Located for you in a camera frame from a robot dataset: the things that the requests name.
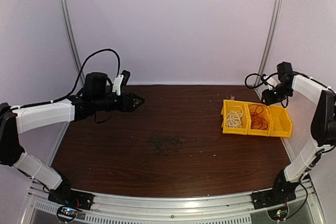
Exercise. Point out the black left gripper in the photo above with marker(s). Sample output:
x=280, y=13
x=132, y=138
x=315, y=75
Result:
x=128, y=106

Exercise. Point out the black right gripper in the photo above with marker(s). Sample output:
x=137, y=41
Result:
x=269, y=99

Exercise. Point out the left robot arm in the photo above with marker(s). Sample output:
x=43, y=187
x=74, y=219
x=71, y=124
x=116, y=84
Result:
x=98, y=94

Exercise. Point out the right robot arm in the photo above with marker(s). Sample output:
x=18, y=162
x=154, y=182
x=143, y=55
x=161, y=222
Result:
x=322, y=127

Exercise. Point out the yellow bin right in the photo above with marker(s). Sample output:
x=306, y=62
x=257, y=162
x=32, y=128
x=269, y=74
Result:
x=282, y=124

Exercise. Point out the yellow bin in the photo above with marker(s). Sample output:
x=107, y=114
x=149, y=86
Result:
x=260, y=119
x=236, y=119
x=282, y=124

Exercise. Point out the yellow bin middle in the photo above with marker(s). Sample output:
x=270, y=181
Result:
x=260, y=119

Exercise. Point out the yellow bin left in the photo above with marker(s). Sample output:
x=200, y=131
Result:
x=236, y=119

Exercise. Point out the right controller board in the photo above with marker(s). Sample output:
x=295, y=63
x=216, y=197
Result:
x=278, y=214

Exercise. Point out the controller board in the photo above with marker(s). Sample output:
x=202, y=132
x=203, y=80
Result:
x=65, y=213
x=278, y=214

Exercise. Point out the left controller board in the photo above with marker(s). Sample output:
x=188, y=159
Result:
x=65, y=213

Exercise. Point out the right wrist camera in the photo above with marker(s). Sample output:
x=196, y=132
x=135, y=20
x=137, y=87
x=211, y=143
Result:
x=268, y=81

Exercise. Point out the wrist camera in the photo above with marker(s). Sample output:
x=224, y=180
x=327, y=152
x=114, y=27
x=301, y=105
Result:
x=120, y=81
x=268, y=81

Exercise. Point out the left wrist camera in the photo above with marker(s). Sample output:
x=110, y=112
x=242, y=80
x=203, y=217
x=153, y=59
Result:
x=120, y=81

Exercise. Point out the aluminium frame post right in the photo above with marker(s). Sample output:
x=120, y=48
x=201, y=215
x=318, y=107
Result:
x=271, y=34

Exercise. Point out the aluminium frame post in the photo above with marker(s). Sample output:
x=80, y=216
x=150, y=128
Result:
x=271, y=34
x=71, y=39

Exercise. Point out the aluminium front rail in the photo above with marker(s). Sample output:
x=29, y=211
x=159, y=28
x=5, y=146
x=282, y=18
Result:
x=231, y=208

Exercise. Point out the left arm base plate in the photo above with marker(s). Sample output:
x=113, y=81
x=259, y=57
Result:
x=75, y=199

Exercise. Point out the aluminium frame post left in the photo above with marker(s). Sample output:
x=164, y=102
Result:
x=71, y=39

